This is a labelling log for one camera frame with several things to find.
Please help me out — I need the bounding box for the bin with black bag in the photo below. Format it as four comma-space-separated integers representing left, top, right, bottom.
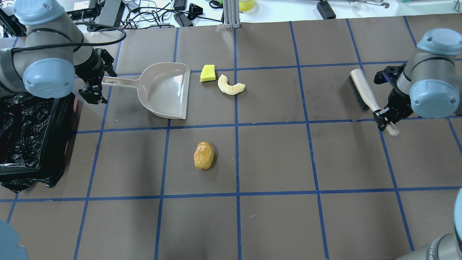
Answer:
0, 93, 75, 194

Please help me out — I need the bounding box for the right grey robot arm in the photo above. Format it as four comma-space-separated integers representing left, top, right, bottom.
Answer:
373, 28, 462, 131

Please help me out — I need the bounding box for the pale curved peel piece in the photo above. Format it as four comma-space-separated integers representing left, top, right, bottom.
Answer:
217, 74, 246, 95

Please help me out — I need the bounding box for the yellow potato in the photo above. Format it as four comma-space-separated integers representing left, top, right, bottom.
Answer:
193, 142, 214, 170

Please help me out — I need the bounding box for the yellow green sponge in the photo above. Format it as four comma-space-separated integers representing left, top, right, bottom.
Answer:
200, 64, 216, 83

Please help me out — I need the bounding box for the aluminium frame post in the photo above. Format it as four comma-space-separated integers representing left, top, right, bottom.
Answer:
223, 0, 241, 29

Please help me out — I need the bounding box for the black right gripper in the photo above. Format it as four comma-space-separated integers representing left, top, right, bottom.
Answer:
373, 64, 414, 131

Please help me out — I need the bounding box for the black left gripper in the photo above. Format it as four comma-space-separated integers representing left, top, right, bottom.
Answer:
74, 49, 117, 105

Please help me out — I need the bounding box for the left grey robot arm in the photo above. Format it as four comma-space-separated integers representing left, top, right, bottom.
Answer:
1, 0, 117, 105

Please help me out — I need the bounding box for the yellow tape roll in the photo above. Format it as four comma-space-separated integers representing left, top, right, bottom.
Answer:
238, 0, 255, 13

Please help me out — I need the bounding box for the black power adapter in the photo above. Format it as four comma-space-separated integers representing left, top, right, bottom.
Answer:
316, 0, 336, 20

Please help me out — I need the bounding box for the beige hand brush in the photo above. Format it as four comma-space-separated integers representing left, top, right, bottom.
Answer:
350, 69, 400, 136

